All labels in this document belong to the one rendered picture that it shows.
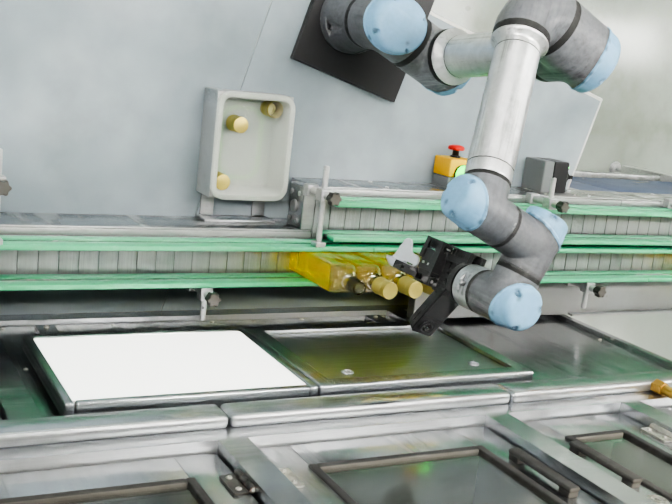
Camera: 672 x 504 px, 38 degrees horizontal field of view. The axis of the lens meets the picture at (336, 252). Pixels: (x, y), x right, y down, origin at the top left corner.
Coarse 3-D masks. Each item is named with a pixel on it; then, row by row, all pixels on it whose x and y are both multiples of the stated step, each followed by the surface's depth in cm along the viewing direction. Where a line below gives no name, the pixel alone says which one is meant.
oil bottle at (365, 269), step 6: (330, 252) 203; (336, 252) 203; (342, 252) 204; (348, 252) 205; (342, 258) 199; (348, 258) 198; (354, 258) 199; (360, 258) 200; (354, 264) 194; (360, 264) 194; (366, 264) 195; (372, 264) 196; (360, 270) 192; (366, 270) 192; (372, 270) 193; (378, 270) 194; (360, 276) 192; (366, 276) 192; (378, 276) 193; (366, 282) 192; (366, 288) 193
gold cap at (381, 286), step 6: (378, 282) 188; (384, 282) 187; (390, 282) 187; (372, 288) 190; (378, 288) 188; (384, 288) 186; (390, 288) 187; (396, 288) 187; (378, 294) 189; (384, 294) 186; (390, 294) 187; (396, 294) 188
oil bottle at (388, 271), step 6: (354, 252) 206; (360, 252) 205; (366, 252) 206; (372, 252) 207; (366, 258) 201; (372, 258) 201; (378, 258) 201; (384, 258) 202; (378, 264) 197; (384, 264) 196; (384, 270) 195; (390, 270) 195; (396, 270) 195; (384, 276) 195; (390, 276) 195
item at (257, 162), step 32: (224, 96) 196; (256, 96) 199; (224, 128) 205; (256, 128) 209; (288, 128) 204; (224, 160) 207; (256, 160) 210; (288, 160) 206; (224, 192) 202; (256, 192) 207
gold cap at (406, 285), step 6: (402, 282) 191; (408, 282) 190; (414, 282) 189; (402, 288) 191; (408, 288) 189; (414, 288) 189; (420, 288) 190; (408, 294) 189; (414, 294) 190; (420, 294) 190
